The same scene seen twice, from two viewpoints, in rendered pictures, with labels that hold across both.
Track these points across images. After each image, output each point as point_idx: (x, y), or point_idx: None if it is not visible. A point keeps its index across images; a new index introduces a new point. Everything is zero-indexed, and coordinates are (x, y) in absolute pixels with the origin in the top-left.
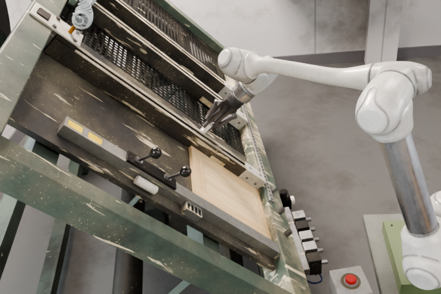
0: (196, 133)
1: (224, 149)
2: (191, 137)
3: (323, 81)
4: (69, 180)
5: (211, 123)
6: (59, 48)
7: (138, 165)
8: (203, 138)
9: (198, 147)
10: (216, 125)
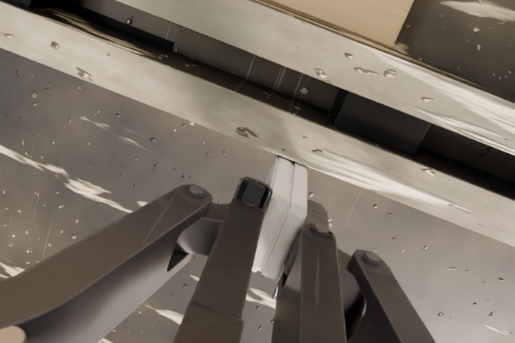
0: (435, 99)
1: (47, 20)
2: (453, 76)
3: None
4: None
5: (262, 236)
6: None
7: None
8: (355, 66)
9: (336, 28)
10: (214, 217)
